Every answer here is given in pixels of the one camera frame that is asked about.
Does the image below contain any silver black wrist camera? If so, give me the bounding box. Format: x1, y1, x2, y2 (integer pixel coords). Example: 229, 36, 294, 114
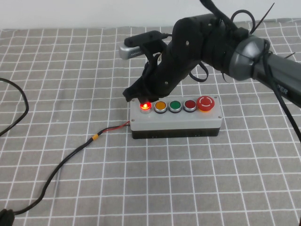
119, 30, 169, 60

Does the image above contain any black cable with red wire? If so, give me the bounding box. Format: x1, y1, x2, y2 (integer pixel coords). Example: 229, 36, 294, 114
13, 120, 131, 215

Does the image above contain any green flat push button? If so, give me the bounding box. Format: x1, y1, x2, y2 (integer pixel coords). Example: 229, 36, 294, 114
168, 100, 182, 114

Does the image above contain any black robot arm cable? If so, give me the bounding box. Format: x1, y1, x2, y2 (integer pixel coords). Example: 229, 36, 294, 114
231, 9, 301, 143

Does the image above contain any yellow flat push button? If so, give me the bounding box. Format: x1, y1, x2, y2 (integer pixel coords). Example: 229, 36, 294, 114
154, 100, 168, 115

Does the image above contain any plain black power cord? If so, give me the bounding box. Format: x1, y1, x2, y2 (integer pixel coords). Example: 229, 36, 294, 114
0, 78, 30, 137

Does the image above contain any dark red flat push button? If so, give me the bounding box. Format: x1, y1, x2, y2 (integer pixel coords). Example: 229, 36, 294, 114
183, 99, 197, 113

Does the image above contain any black power adapter block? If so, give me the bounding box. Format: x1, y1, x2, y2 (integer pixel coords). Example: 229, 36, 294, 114
0, 208, 16, 226

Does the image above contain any red illuminated push button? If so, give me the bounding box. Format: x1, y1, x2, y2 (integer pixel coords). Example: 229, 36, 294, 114
139, 101, 152, 114

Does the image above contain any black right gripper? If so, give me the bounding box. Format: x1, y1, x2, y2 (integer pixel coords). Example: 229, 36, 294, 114
122, 16, 213, 103

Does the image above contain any red mushroom emergency stop button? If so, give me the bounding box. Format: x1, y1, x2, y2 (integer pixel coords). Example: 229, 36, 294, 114
196, 95, 216, 114

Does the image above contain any grey white checked tablecloth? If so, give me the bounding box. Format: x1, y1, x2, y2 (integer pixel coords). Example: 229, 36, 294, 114
0, 18, 301, 226

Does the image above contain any grey black push-button control box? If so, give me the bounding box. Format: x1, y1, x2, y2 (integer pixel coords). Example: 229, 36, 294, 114
129, 95, 223, 140

